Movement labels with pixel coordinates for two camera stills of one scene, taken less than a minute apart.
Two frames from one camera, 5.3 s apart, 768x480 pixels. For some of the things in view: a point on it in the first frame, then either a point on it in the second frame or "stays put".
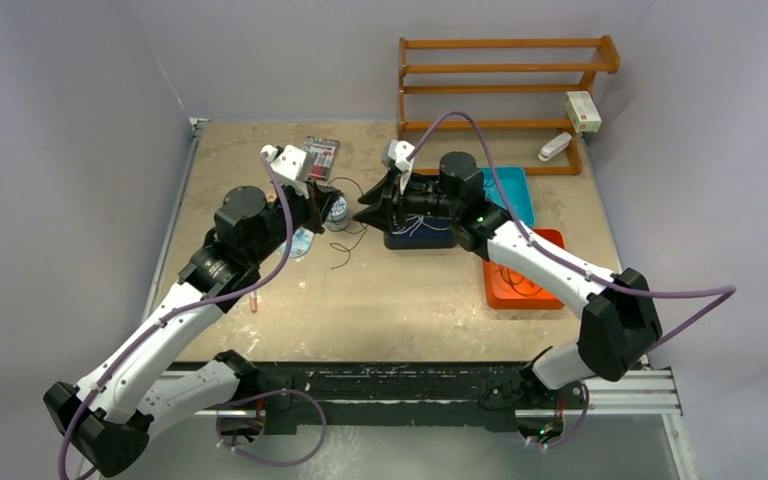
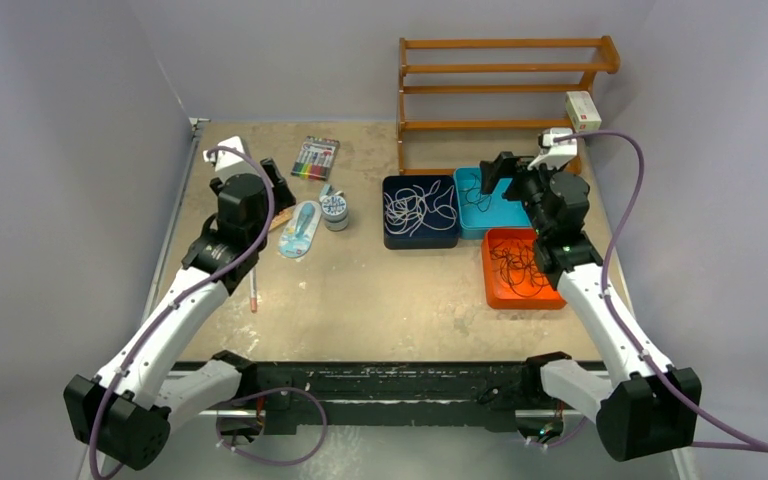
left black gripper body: x=306 y=211 → x=280 y=196
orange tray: x=508 y=288 stays put
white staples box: x=583 y=111 stays put
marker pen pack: x=321 y=154 stays put
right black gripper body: x=416 y=200 → x=527 y=185
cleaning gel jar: x=338 y=219 stays put
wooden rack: x=610 y=66 stays put
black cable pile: x=363 y=197 → x=523 y=277
